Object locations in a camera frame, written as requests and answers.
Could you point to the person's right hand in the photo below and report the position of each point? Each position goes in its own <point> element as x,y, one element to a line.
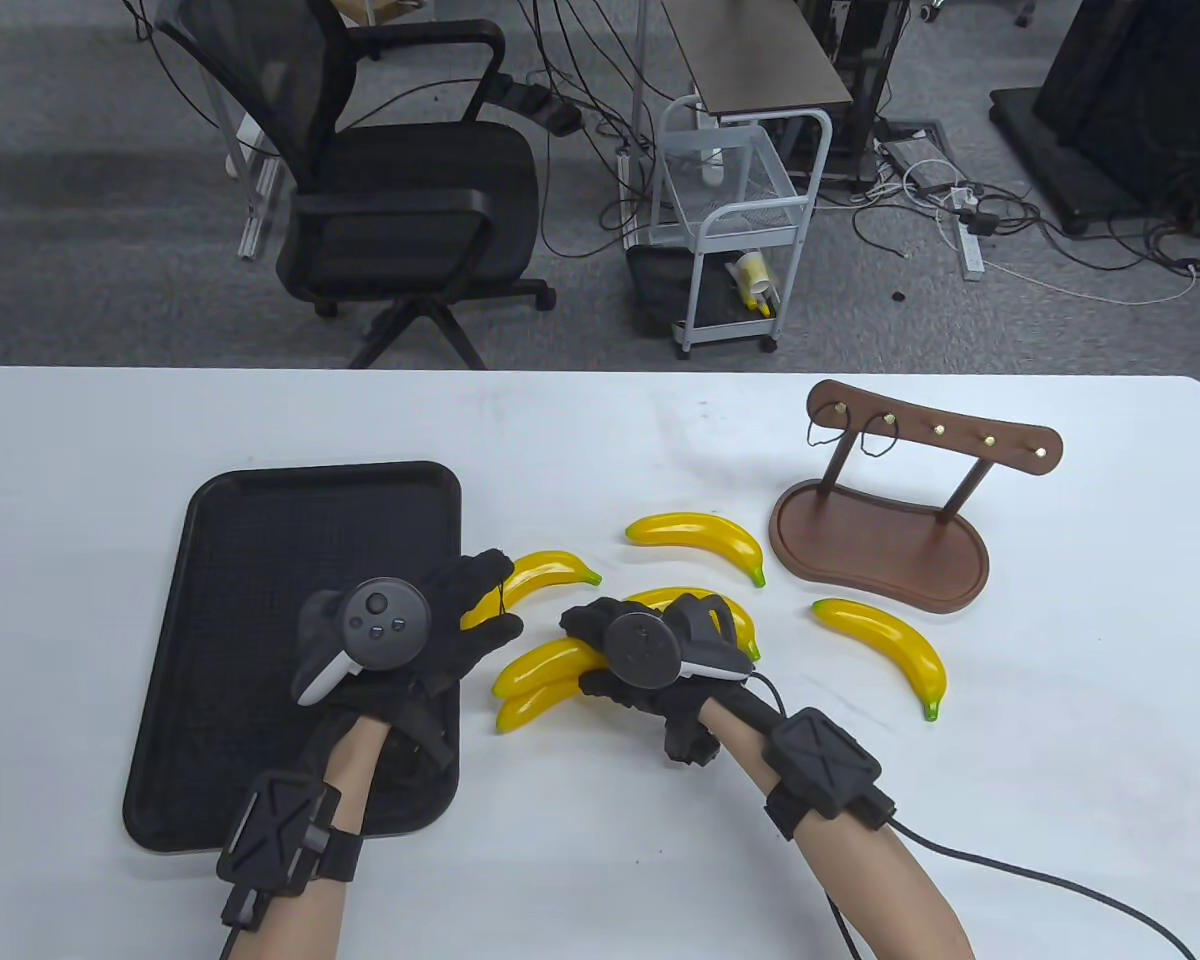
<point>585,625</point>

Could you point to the person's left hand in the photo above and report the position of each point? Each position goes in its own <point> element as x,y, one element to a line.
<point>460,640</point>

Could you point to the black elastic band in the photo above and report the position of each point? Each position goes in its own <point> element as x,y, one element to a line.
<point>809,432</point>
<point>859,440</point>
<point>502,598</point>

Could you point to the yellow plastic banana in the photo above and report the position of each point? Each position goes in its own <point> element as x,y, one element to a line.
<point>550,572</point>
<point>745,632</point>
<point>530,708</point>
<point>700,535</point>
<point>540,665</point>
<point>890,650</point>

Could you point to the black left forearm tracker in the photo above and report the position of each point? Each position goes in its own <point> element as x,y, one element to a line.
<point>280,830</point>

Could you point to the person's right forearm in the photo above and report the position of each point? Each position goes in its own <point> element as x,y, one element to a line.
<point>860,880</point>

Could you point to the black right forearm tracker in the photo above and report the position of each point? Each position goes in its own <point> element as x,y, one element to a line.
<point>825,765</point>

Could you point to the grey right hand controller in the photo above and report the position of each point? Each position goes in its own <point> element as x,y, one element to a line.
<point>640,650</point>

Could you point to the grey hand controller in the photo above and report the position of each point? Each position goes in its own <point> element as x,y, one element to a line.
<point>385,620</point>
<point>640,650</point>

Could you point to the grey left hand controller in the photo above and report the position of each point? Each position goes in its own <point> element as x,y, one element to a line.
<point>385,620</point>

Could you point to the black plastic tray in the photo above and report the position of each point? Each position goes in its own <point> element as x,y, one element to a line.
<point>260,560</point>

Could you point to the brown wooden hook stand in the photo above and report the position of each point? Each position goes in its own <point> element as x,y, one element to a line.
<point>880,550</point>

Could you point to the small yellow bottle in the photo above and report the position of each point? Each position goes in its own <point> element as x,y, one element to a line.
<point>761,303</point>

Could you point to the cream paper cup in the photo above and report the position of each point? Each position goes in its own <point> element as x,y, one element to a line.
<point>750,268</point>

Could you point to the white power strip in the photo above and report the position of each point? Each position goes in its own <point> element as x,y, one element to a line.
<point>970,245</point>
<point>623,190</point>

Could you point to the black mesh office chair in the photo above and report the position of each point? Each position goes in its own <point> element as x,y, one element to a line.
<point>410,190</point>

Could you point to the black power adapter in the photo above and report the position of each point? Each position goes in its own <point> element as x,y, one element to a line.
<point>563,121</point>

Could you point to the grey floor socket box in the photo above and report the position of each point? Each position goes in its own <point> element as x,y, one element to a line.
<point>910,150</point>

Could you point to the brown side table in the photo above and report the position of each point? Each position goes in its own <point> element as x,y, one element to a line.
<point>760,55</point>

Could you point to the brown cardboard box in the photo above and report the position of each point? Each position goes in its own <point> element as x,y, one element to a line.
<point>380,10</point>

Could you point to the black equipment stand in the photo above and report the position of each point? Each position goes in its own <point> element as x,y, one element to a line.
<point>1130,100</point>

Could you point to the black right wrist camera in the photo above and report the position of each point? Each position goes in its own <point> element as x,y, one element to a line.
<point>690,745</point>

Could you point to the white aluminium frame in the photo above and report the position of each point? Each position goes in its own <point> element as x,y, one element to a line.
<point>252,225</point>

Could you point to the black desk frame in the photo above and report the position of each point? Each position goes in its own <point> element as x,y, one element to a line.
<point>860,60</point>

